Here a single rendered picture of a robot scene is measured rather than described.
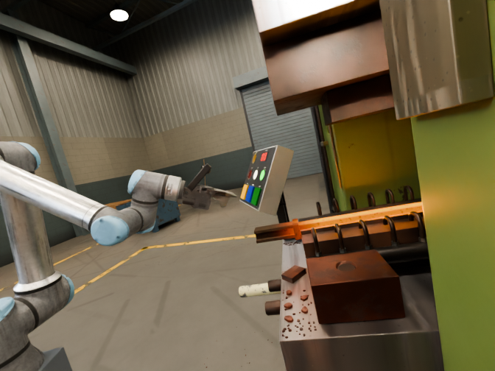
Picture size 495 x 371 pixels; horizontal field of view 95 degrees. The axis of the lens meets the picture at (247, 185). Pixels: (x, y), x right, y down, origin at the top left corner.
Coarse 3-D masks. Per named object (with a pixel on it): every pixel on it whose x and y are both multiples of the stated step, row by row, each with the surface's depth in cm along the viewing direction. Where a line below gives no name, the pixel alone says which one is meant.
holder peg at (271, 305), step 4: (272, 300) 47; (276, 300) 47; (280, 300) 46; (268, 304) 46; (272, 304) 46; (276, 304) 46; (280, 304) 46; (268, 308) 46; (272, 308) 46; (276, 308) 45; (280, 308) 45; (268, 312) 46; (272, 312) 46; (276, 312) 45
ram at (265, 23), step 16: (256, 0) 35; (272, 0) 34; (288, 0) 34; (304, 0) 34; (320, 0) 33; (336, 0) 33; (352, 0) 33; (368, 0) 33; (256, 16) 35; (272, 16) 35; (288, 16) 34; (304, 16) 34; (320, 16) 35; (336, 16) 36; (352, 16) 37; (272, 32) 36; (288, 32) 37; (304, 32) 39
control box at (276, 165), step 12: (252, 156) 123; (276, 156) 92; (288, 156) 93; (252, 168) 117; (264, 168) 98; (276, 168) 92; (288, 168) 93; (252, 180) 111; (264, 180) 94; (276, 180) 92; (264, 192) 91; (276, 192) 93; (252, 204) 101; (264, 204) 92; (276, 204) 93
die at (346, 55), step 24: (336, 24) 38; (360, 24) 37; (264, 48) 40; (288, 48) 40; (312, 48) 39; (336, 48) 38; (360, 48) 38; (384, 48) 37; (288, 72) 40; (312, 72) 40; (336, 72) 39; (360, 72) 38; (384, 72) 39; (288, 96) 41; (312, 96) 46
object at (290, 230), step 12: (408, 204) 48; (420, 204) 47; (336, 216) 51; (348, 216) 49; (360, 216) 48; (372, 216) 48; (264, 228) 53; (276, 228) 52; (288, 228) 51; (300, 228) 51; (264, 240) 53; (276, 240) 52
